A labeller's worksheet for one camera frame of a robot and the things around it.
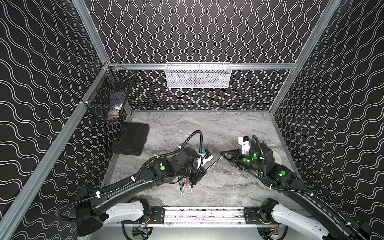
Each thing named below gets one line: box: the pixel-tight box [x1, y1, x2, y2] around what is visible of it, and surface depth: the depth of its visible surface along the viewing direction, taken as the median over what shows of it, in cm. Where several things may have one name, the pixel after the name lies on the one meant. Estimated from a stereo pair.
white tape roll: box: [272, 150, 282, 165], surface depth 97 cm
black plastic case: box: [110, 122, 150, 156], surface depth 101 cm
